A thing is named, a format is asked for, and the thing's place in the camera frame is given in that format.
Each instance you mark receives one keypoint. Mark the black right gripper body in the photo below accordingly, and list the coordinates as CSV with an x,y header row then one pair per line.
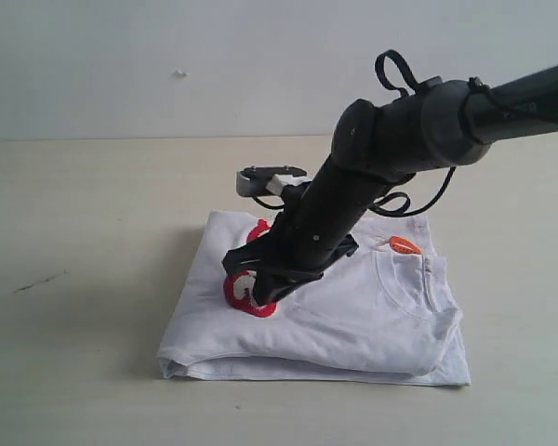
x,y
312,232

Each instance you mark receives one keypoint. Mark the white t-shirt red lettering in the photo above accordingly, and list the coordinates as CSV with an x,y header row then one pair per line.
x,y
384,315

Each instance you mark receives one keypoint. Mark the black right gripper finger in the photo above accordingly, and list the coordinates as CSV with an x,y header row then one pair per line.
x,y
253,256
271,286

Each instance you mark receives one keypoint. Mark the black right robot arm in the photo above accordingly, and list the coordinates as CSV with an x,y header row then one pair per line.
x,y
433,124

